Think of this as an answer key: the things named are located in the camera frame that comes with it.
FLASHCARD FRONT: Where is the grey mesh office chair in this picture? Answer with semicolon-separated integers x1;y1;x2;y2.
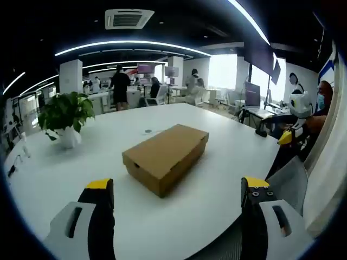
187;155;309;260

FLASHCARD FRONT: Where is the green plant in white pot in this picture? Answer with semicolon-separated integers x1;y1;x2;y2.
37;91;96;150

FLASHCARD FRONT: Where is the dark panel on stand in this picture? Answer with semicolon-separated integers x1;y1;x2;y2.
243;44;281;85

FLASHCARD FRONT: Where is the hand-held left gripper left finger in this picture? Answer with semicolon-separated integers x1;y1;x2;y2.
42;178;117;260

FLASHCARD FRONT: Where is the purple wall screen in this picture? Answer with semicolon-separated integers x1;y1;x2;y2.
137;62;156;74

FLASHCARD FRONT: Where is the white office chair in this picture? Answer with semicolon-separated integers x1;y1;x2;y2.
145;84;168;107

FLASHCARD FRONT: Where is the long ceiling light strip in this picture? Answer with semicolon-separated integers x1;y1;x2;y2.
54;40;212;57

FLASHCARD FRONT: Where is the dark desk monitor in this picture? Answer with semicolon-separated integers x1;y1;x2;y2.
245;81;261;109

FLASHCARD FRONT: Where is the blue framed display board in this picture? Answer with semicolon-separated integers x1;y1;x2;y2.
318;53;337;82

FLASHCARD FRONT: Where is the brown cardboard shoe box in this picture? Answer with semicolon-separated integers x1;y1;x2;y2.
121;123;210;199

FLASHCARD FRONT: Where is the ceiling air conditioner unit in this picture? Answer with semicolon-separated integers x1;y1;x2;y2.
105;9;155;30

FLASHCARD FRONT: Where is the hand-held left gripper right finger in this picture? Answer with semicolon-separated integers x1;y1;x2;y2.
240;176;317;260

